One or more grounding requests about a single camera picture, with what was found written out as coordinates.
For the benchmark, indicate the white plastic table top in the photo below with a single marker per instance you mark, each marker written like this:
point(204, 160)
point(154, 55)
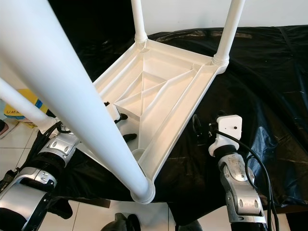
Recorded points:
point(178, 96)

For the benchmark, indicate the black plastic table sheet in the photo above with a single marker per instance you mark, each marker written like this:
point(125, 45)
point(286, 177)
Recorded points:
point(269, 86)

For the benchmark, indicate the dark wooden table leg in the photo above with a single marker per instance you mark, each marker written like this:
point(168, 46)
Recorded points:
point(94, 202)

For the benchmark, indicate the yellow bin with blue band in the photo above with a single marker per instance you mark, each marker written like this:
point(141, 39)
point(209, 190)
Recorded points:
point(19, 113)

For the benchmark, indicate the grey robot left foot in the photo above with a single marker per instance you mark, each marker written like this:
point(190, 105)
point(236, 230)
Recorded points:
point(125, 224)

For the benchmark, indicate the grey robot foot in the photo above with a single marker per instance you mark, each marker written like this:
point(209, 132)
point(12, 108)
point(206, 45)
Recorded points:
point(125, 224)
point(187, 226)

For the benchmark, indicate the black door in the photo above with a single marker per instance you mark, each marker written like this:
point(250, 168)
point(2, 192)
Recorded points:
point(91, 24)

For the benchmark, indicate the grey robot right foot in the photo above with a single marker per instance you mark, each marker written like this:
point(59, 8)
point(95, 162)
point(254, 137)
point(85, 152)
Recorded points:
point(187, 226)

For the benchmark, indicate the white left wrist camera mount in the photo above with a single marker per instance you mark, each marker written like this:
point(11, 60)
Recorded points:
point(113, 111)

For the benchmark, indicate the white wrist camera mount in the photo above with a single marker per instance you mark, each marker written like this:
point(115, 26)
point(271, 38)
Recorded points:
point(228, 130)
point(113, 111)

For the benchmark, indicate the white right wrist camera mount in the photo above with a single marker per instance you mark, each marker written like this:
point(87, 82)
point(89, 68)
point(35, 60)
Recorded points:
point(228, 130)

